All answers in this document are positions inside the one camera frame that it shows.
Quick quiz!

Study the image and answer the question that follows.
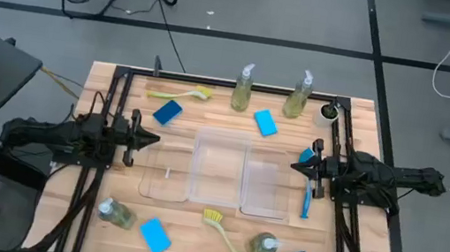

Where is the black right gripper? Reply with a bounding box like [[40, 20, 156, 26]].
[[286, 134, 343, 202]]

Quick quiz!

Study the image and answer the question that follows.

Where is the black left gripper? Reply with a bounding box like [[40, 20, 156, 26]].
[[107, 105, 164, 171]]

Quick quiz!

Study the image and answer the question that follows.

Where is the blue dish brush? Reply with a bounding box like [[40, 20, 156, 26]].
[[289, 145, 322, 221]]

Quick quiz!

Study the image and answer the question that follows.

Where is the light blue sponge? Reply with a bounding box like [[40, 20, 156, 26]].
[[249, 106, 282, 139], [135, 215, 176, 252]]

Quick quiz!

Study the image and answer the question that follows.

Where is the green dish soap pump bottle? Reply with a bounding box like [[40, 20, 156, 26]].
[[95, 195, 141, 233], [244, 229, 284, 252], [229, 60, 257, 114], [281, 67, 317, 122]]

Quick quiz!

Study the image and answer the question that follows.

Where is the green dish brush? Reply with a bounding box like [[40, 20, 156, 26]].
[[146, 77, 215, 108], [196, 207, 268, 252]]

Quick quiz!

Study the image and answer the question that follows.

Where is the shallow clear plastic bin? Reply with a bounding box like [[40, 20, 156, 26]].
[[237, 145, 299, 223]]

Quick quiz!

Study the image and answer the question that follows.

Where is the white pot with plant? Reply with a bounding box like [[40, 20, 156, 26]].
[[312, 99, 343, 130]]

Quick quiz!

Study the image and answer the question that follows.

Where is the tall clear plastic bin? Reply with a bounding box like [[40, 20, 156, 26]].
[[186, 124, 256, 207]]

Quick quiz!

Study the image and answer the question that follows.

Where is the clear bin with handle cutout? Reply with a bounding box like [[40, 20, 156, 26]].
[[136, 122, 201, 205]]

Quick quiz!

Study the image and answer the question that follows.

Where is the black aluminium table frame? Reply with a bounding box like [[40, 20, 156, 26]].
[[20, 52, 423, 252]]

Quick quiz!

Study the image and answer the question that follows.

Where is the yellow cable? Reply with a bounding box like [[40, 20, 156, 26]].
[[0, 16, 91, 101]]

